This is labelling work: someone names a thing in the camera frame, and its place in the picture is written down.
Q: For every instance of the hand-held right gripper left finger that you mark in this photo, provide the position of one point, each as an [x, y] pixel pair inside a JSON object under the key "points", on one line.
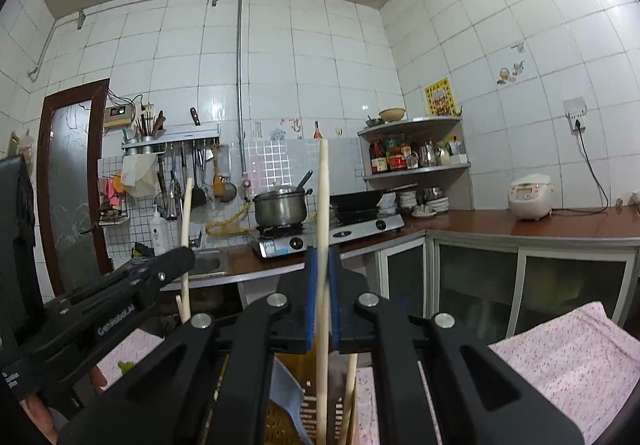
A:
{"points": [[311, 305]]}

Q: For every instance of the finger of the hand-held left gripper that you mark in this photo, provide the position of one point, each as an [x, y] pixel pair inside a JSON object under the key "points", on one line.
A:
{"points": [[160, 270]]}

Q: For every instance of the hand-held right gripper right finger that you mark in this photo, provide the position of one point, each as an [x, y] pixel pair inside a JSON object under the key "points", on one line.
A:
{"points": [[334, 305]]}

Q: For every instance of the yellow utensil holder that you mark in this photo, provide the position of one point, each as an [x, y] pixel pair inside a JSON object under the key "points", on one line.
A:
{"points": [[307, 377]]}

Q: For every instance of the person's left hand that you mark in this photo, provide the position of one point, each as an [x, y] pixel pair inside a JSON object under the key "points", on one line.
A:
{"points": [[40, 420]]}

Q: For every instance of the steel faucet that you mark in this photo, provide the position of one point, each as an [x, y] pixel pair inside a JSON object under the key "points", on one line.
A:
{"points": [[196, 240]]}

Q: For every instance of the steel sink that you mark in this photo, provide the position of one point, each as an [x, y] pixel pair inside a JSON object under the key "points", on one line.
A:
{"points": [[207, 262]]}

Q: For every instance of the steel gas stove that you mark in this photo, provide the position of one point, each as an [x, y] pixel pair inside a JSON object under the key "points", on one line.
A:
{"points": [[360, 230]]}

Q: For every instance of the black hanging spatula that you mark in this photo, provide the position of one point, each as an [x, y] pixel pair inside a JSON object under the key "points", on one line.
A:
{"points": [[198, 195]]}

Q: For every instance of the white hanging bag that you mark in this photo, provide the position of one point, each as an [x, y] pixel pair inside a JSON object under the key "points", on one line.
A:
{"points": [[137, 177]]}

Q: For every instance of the steel cooking pot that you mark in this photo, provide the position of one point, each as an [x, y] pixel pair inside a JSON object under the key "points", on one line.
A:
{"points": [[280, 207]]}

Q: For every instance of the black wok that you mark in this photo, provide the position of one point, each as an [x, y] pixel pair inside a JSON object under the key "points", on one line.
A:
{"points": [[357, 202]]}

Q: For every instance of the wooden frosted glass door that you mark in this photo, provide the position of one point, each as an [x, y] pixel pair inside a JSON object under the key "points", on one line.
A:
{"points": [[70, 205]]}

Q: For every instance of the black ladle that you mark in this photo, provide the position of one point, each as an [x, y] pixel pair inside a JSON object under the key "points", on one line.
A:
{"points": [[302, 180]]}

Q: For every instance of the silver splash guard sheet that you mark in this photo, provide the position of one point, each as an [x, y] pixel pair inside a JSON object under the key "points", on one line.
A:
{"points": [[345, 165]]}

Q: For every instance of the stack of white dishes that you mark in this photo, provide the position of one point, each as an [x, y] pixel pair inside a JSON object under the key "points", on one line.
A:
{"points": [[435, 205]]}

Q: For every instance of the kitchen counter cabinet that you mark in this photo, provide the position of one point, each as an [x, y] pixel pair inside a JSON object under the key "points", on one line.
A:
{"points": [[475, 275]]}

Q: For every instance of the grey corner shelf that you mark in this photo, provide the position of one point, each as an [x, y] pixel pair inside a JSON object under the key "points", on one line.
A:
{"points": [[420, 172]]}

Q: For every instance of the red sauce jar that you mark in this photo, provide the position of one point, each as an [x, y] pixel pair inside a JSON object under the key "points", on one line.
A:
{"points": [[397, 159]]}

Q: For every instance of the steel kettle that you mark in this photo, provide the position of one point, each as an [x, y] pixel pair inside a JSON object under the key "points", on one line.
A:
{"points": [[427, 155]]}

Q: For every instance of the beige ceramic bowl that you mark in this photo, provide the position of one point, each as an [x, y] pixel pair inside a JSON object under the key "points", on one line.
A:
{"points": [[392, 114]]}

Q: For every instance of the white rice cooker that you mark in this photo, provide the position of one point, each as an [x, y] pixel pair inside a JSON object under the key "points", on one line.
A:
{"points": [[531, 197]]}

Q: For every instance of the pink floral tablecloth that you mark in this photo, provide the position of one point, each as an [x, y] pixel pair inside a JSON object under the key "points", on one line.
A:
{"points": [[560, 365]]}

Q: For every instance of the steel wall utensil rack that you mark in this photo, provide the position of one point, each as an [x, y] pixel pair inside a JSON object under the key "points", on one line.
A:
{"points": [[175, 137]]}

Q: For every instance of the beige wall controller box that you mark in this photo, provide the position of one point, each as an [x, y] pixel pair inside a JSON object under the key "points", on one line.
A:
{"points": [[119, 115]]}

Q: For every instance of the grey wall pipe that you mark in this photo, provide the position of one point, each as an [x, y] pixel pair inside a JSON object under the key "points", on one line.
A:
{"points": [[239, 75]]}

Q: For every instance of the yellow wall poster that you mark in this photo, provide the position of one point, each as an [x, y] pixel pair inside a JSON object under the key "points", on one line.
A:
{"points": [[439, 97]]}

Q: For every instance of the cartoon wall stickers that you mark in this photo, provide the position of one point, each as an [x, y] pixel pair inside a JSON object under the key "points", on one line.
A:
{"points": [[506, 74]]}

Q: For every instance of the white wall socket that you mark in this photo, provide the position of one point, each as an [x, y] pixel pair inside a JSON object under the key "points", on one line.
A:
{"points": [[575, 112]]}

